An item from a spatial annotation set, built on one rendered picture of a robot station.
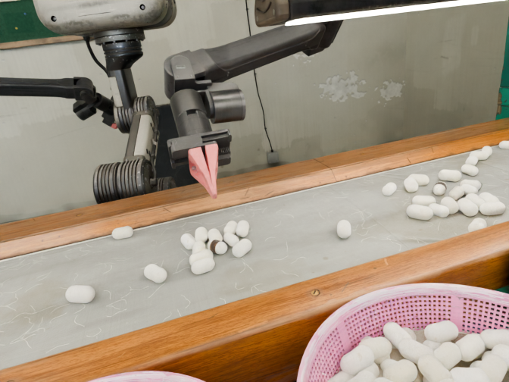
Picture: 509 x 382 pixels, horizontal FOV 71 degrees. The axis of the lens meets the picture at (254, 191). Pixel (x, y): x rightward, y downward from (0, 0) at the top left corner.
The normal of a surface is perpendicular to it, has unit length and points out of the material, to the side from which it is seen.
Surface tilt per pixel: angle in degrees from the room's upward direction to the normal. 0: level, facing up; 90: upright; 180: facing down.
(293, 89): 90
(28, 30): 90
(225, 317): 0
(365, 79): 90
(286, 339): 90
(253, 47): 47
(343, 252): 0
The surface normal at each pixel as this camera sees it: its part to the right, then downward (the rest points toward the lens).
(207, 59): 0.23, -0.42
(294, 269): -0.12, -0.92
